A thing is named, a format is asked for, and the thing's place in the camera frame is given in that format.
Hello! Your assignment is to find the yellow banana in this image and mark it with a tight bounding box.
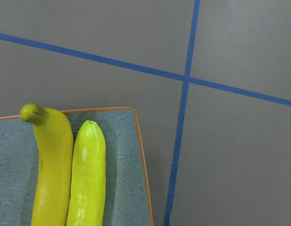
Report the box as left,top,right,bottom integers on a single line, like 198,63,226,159
66,120,106,226
20,104,74,226

